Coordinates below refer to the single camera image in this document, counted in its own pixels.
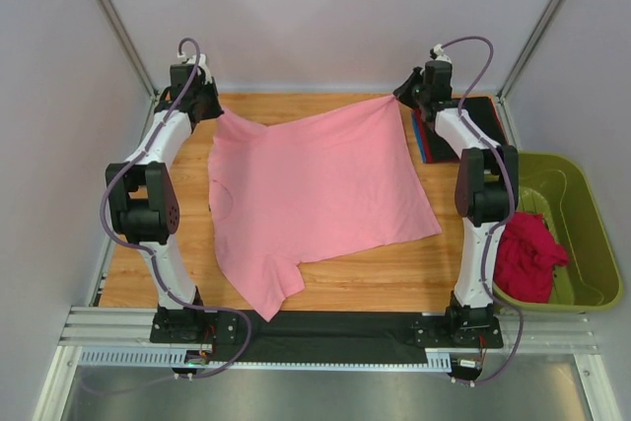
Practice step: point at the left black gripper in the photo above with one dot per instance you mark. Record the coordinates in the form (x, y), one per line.
(208, 105)

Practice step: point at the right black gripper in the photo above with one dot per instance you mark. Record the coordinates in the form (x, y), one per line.
(407, 87)

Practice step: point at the pink t-shirt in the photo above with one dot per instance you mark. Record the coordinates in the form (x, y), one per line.
(309, 190)

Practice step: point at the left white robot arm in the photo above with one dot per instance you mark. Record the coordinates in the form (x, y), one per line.
(141, 199)

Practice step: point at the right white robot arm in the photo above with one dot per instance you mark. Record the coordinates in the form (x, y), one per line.
(485, 198)

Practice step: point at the folded blue t-shirt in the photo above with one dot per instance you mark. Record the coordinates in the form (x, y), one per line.
(419, 138)

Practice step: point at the olive green plastic bin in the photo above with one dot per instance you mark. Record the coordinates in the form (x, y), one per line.
(556, 188)

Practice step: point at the magenta t-shirt in bin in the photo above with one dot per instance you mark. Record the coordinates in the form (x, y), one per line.
(527, 257)

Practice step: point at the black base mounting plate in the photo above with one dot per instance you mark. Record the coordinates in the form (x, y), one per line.
(320, 337)

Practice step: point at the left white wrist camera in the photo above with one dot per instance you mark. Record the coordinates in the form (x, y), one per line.
(199, 59)

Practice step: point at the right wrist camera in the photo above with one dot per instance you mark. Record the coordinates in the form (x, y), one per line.
(437, 53)

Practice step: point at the left aluminium frame post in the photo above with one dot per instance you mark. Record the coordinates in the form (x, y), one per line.
(130, 51)

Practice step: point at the aluminium frame post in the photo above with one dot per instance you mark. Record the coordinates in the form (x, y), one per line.
(130, 51)
(541, 27)

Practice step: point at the right aluminium frame post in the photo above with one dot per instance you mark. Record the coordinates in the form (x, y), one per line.
(541, 27)

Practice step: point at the slotted grey cable duct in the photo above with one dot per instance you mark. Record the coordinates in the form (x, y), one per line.
(177, 358)

